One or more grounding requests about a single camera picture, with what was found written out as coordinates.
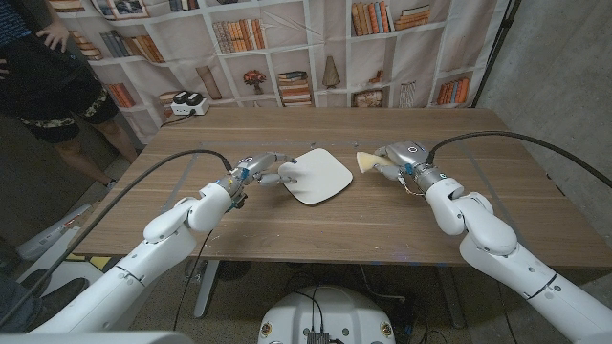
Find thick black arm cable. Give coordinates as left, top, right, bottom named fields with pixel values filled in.
left=426, top=130, right=612, bottom=189
left=0, top=148, right=234, bottom=329

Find white square paper plate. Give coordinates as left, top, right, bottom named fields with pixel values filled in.
left=277, top=147, right=355, bottom=205

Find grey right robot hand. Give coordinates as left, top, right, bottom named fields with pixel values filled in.
left=374, top=140, right=448, bottom=193

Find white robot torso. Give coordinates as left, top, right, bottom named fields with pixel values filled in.
left=256, top=285, right=397, bottom=344

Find person in black shirt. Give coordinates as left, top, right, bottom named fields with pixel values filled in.
left=0, top=0, right=140, bottom=190

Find grey table leg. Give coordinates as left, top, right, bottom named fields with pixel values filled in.
left=435, top=266, right=468, bottom=330
left=193, top=260, right=221, bottom=319

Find grey floor cable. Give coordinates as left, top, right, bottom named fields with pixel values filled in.
left=358, top=264, right=407, bottom=303

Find black power strip cable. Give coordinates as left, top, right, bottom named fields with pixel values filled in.
left=160, top=110, right=196, bottom=129

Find printed bookshelf backdrop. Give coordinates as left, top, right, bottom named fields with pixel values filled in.
left=47, top=0, right=511, bottom=142

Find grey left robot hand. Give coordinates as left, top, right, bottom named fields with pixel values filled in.
left=217, top=151, right=299, bottom=205

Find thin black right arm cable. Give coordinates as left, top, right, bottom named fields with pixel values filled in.
left=496, top=281, right=518, bottom=344

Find white floor panel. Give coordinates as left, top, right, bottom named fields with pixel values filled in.
left=28, top=227, right=126, bottom=298

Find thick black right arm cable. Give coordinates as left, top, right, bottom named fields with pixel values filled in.
left=426, top=130, right=612, bottom=189

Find white power strip black adapters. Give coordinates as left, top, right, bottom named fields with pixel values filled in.
left=169, top=90, right=211, bottom=117

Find long white floor device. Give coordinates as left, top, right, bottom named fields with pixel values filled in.
left=16, top=204, right=92, bottom=262

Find black torso cable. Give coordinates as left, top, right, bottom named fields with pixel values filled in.
left=291, top=285, right=326, bottom=333

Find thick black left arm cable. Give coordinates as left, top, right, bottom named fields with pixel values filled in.
left=0, top=148, right=234, bottom=329

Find person in jeans dark shoes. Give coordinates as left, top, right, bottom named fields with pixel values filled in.
left=0, top=269, right=90, bottom=333

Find black backdrop stand pole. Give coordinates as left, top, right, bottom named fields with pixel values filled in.
left=470, top=0, right=522, bottom=109

